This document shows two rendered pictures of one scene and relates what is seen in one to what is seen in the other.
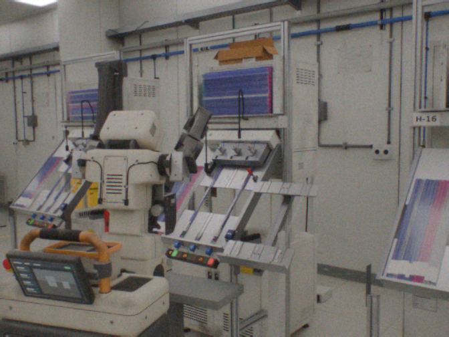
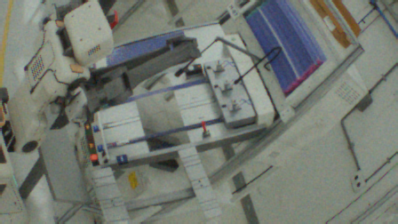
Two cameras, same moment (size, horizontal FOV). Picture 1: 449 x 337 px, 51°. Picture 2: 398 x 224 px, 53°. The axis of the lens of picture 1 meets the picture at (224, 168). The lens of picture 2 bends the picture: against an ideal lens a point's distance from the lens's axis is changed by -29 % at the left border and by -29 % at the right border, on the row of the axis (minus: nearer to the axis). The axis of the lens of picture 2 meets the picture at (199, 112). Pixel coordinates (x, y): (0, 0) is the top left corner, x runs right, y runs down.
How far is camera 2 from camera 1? 99 cm
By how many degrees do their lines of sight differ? 23
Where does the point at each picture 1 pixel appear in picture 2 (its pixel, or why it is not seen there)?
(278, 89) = (308, 87)
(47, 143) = not seen: outside the picture
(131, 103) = not seen: outside the picture
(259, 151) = (240, 114)
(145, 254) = (26, 131)
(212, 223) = (128, 127)
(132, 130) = (77, 39)
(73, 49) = not seen: outside the picture
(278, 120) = (285, 108)
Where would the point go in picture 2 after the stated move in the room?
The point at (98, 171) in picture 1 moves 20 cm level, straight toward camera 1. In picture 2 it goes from (39, 45) to (17, 68)
